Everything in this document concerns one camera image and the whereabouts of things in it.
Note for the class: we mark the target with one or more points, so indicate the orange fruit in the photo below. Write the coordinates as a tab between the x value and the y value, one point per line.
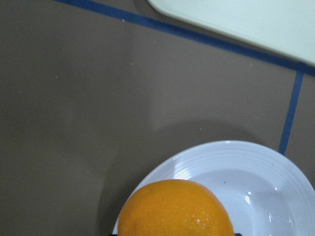
174	208

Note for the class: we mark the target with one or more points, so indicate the cream bear tray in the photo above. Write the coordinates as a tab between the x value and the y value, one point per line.
286	27

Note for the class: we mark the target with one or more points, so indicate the white round plate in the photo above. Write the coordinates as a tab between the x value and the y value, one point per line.
264	193

